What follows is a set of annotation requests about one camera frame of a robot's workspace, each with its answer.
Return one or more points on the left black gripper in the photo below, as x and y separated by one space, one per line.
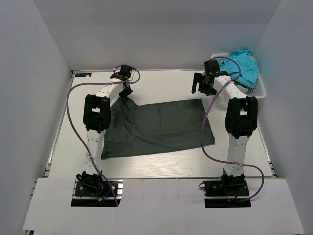
125 90

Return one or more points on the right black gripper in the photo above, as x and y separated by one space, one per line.
204 83

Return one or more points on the dark grey t shirt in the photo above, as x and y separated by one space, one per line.
137 130

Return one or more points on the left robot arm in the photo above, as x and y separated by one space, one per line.
97 117

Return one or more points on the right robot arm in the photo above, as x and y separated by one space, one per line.
240 120

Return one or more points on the dark label sticker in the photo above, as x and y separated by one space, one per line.
83 74

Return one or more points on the turquoise t shirt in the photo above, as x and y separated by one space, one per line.
248 66

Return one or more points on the white plastic basket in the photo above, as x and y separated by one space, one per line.
258 91

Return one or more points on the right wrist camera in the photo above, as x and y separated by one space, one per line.
211 66

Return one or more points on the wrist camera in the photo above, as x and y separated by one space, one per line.
211 66
123 71

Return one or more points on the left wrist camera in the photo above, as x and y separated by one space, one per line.
123 71

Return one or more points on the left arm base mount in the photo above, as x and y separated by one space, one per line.
85 196

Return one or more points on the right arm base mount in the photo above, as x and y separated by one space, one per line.
217 196

